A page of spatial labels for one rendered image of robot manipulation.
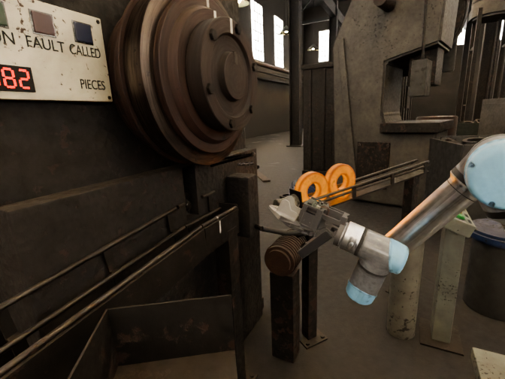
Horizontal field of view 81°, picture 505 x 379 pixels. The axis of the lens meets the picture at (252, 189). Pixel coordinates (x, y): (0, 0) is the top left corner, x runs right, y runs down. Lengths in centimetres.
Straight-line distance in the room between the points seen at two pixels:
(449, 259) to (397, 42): 237
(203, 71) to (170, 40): 9
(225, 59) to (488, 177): 60
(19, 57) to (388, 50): 310
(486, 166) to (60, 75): 83
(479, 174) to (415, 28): 279
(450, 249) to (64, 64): 143
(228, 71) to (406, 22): 276
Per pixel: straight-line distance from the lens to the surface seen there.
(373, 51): 346
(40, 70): 73
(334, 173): 128
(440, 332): 166
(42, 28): 75
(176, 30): 76
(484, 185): 66
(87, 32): 80
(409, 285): 149
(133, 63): 73
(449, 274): 151
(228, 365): 58
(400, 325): 160
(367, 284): 82
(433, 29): 334
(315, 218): 77
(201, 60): 72
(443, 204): 84
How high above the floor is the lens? 101
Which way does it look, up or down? 14 degrees down
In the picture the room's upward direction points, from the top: 2 degrees counter-clockwise
